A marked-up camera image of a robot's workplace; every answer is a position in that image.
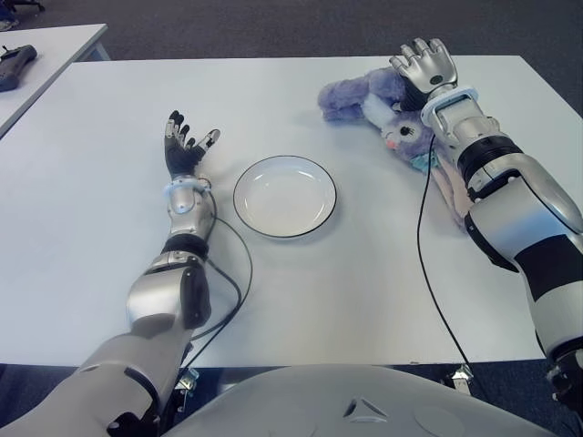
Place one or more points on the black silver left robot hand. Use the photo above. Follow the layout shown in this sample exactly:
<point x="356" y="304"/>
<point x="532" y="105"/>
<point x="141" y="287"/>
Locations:
<point x="180" y="157"/>

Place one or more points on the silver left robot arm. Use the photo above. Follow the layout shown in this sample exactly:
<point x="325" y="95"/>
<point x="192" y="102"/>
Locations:
<point x="155" y="296"/>

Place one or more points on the white blue shoe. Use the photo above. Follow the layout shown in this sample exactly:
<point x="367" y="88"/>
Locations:
<point x="8" y="23"/>

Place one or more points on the black office chair base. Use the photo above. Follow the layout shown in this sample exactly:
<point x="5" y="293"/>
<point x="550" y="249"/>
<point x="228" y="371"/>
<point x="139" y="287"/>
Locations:
<point x="27" y="5"/>

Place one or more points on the white plate with black rim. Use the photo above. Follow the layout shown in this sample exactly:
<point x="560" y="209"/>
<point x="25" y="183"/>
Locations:
<point x="284" y="200"/>

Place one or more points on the metal table clamp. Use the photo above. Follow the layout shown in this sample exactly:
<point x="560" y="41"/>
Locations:
<point x="187" y="382"/>
<point x="462" y="380"/>

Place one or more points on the purple plush bunny doll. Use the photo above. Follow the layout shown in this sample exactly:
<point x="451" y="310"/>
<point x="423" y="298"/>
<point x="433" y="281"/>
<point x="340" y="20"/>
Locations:
<point x="350" y="91"/>

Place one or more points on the grey robot torso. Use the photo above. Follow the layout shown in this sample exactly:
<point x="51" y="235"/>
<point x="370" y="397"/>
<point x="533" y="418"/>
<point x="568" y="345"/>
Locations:
<point x="319" y="405"/>

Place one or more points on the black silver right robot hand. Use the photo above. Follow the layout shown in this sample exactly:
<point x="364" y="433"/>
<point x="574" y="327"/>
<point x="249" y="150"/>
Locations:
<point x="426" y="68"/>

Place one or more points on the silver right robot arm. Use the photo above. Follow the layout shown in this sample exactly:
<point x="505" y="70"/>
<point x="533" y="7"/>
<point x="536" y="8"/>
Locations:
<point x="514" y="218"/>

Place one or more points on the white side table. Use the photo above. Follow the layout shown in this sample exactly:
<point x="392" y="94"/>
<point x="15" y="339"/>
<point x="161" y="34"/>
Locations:
<point x="54" y="45"/>

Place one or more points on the dark grey handheld device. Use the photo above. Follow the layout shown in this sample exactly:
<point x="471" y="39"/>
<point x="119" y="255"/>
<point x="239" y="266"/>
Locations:
<point x="16" y="66"/>

